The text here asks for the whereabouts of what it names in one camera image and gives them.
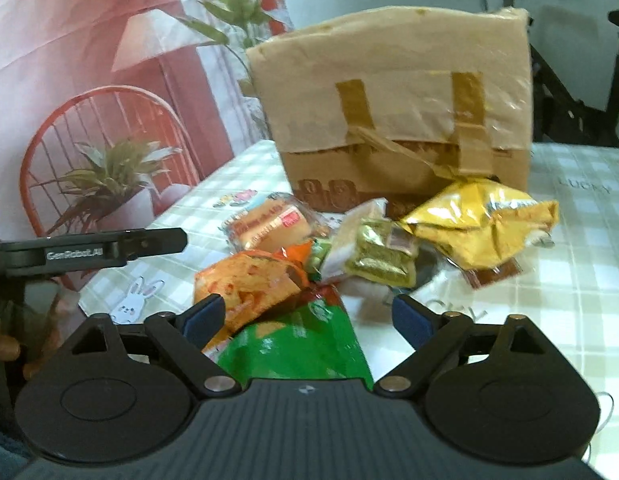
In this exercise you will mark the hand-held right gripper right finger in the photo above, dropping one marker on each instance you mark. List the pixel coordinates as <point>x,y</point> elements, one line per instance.
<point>412,322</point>

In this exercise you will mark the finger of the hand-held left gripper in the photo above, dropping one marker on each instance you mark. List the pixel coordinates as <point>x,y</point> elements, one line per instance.
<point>159,242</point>

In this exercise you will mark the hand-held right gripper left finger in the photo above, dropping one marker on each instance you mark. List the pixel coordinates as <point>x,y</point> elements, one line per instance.
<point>205,317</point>

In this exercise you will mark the orange snack packet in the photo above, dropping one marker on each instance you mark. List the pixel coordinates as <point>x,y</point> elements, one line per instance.
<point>249,285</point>

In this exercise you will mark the green snack bag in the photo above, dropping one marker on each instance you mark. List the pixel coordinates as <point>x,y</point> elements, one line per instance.
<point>299,345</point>

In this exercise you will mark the taped cardboard box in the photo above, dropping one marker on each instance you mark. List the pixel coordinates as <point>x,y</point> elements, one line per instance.
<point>389,110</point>

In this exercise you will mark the person's left hand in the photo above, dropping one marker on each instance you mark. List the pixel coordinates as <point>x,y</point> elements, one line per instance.
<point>1,346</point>

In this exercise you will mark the gold green snack packet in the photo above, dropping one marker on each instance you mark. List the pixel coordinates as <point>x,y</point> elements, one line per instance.
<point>379,260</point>

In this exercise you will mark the brown red snack packet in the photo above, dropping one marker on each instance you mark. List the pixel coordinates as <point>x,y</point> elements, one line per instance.
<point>489,277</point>

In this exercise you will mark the white snack packet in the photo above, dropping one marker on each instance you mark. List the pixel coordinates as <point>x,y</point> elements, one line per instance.
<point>352,232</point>

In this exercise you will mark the small green snack packet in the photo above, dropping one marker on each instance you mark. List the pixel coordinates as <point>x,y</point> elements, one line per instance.
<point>319,257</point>

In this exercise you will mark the clear cake packet red label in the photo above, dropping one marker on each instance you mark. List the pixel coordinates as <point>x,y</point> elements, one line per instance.
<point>272,225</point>

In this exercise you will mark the gold chip bag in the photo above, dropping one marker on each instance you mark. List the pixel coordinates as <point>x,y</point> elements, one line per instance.
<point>479,230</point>

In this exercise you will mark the blue cloth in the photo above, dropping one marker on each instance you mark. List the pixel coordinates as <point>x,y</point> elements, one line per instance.
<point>1,452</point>

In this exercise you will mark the black metal stand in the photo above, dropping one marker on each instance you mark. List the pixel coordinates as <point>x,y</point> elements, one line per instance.
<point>549,85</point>

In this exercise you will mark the printed wall backdrop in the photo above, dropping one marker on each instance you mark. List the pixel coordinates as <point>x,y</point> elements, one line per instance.
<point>64,35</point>

